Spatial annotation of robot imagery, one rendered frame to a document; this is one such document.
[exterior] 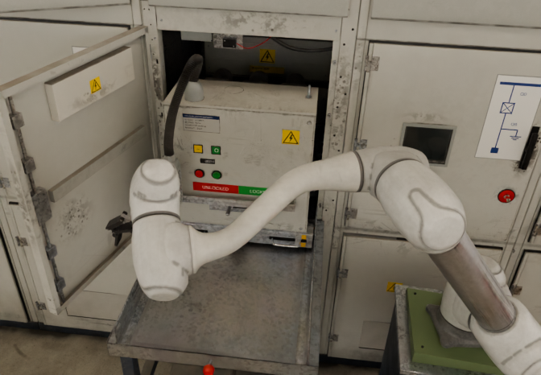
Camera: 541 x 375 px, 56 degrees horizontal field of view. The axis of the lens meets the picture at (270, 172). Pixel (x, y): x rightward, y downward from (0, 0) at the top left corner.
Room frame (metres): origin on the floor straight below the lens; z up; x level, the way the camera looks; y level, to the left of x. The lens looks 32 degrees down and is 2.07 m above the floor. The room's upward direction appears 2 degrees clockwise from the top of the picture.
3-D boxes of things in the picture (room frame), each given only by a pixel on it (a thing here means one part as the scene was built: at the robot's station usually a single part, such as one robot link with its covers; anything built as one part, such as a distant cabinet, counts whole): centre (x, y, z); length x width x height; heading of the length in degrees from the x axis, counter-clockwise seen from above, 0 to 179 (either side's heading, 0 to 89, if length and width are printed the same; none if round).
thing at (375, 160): (1.05, -0.30, 1.43); 0.18 x 0.14 x 0.13; 104
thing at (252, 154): (1.44, 0.11, 1.15); 0.48 x 0.01 x 0.48; 85
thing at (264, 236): (1.46, 0.11, 0.90); 0.54 x 0.05 x 0.06; 85
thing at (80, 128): (1.39, 0.56, 1.21); 0.63 x 0.07 x 0.74; 159
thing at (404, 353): (1.15, -0.63, 0.74); 0.38 x 0.37 x 0.02; 82
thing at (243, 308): (1.29, 0.12, 0.82); 0.68 x 0.62 x 0.06; 175
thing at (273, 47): (2.24, 0.03, 1.28); 0.58 x 0.02 x 0.19; 85
